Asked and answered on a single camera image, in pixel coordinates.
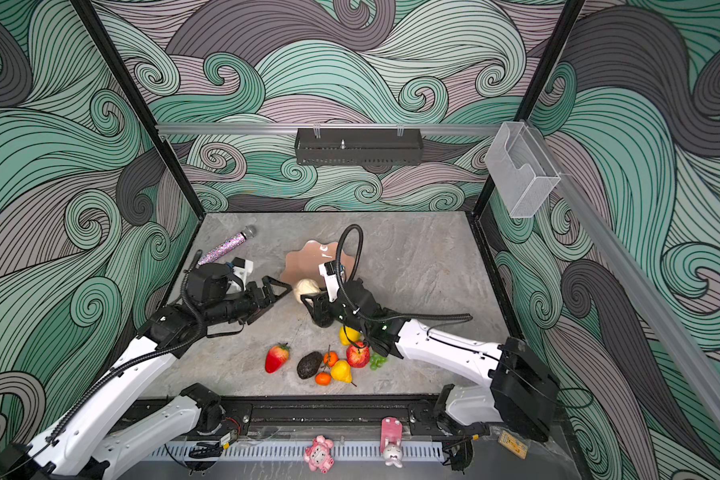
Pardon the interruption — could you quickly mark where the yellow fake lemon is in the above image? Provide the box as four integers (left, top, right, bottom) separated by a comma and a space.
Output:
339, 326, 362, 346

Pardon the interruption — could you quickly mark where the pink scalloped fruit bowl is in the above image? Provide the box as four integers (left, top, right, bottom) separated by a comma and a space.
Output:
279, 240, 338, 287

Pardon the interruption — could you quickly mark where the black perforated wall tray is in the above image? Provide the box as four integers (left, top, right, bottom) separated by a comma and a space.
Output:
294, 127, 424, 167

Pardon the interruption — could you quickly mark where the beige fake pear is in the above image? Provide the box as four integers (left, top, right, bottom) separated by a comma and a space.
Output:
293, 279, 322, 305

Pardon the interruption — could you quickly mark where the orange fake tangerine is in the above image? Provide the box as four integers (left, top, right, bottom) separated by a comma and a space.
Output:
315, 372, 332, 386
323, 349, 339, 368

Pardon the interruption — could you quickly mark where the orange fake tangerine upper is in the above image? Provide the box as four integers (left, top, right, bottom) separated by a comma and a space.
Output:
323, 349, 339, 368

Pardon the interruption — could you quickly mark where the white slotted cable duct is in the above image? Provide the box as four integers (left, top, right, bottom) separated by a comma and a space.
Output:
146, 441, 445, 464

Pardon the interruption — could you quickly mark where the red fake strawberry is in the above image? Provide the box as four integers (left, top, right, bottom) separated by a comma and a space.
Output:
265, 343, 290, 374

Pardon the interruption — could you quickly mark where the orange fake tangerine lower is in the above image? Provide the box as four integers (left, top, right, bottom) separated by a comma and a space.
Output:
315, 372, 332, 386

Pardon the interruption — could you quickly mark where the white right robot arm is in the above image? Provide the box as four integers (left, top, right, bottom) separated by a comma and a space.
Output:
297, 280, 561, 442

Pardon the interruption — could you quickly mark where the yellow fake pear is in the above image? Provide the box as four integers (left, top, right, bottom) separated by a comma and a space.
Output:
330, 360, 354, 384

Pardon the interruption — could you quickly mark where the black corner frame post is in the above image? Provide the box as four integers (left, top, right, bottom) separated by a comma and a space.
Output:
70, 0, 206, 222
473, 1, 584, 222

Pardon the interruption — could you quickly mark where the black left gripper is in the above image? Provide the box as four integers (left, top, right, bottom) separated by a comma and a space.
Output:
206, 276, 292, 328

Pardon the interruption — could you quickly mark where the pink glitter microphone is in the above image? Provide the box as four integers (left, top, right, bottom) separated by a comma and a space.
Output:
197, 225, 257, 266

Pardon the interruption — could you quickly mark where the dark fake avocado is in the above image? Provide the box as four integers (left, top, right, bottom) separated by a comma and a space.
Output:
297, 351, 324, 380

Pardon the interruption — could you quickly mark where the grey aluminium rail right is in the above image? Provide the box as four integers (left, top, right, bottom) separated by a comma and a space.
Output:
528, 126, 720, 431

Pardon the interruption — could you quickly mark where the red fake apple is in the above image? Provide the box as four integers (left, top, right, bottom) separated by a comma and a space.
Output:
346, 342, 371, 368

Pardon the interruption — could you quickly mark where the black corner frame post right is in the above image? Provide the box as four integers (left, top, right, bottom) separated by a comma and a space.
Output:
473, 1, 584, 222

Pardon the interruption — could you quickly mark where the pink and white bunny toy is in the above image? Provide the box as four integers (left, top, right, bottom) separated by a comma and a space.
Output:
380, 417, 403, 468

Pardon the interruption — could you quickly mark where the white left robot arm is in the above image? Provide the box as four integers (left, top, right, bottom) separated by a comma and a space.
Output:
0, 258, 292, 479

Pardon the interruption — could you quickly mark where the grey aluminium rail back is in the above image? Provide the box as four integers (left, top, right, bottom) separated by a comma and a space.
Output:
155, 122, 501, 137

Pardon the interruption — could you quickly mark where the black corner frame post left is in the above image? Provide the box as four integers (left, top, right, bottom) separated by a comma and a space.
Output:
70, 0, 206, 222

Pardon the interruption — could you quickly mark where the clear plastic wall box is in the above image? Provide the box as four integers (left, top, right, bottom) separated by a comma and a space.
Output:
484, 122, 560, 219

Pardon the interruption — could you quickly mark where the grey aluminium rail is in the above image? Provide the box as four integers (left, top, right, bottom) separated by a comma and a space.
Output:
155, 122, 501, 137
528, 126, 720, 431

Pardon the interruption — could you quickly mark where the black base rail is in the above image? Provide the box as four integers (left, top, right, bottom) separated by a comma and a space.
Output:
213, 393, 557, 442

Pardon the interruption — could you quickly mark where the green fake grape bunch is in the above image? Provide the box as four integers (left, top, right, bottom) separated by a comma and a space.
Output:
369, 353, 388, 371

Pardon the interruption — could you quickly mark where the yellow label tag right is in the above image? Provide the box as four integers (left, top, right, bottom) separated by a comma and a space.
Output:
498, 430, 529, 460

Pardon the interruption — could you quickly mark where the pink toy figure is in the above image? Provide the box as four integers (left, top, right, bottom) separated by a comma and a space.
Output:
303, 435, 335, 474

